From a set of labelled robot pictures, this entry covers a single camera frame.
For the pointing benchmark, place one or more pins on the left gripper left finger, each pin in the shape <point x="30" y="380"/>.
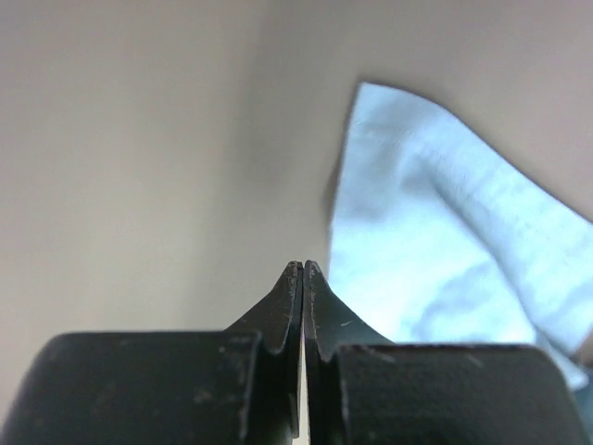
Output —
<point x="240" y="385"/>

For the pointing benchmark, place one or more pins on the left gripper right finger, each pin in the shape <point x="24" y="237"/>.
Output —
<point x="366" y="389"/>

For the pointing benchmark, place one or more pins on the blue t shirt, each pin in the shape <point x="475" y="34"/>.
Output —
<point x="435" y="238"/>

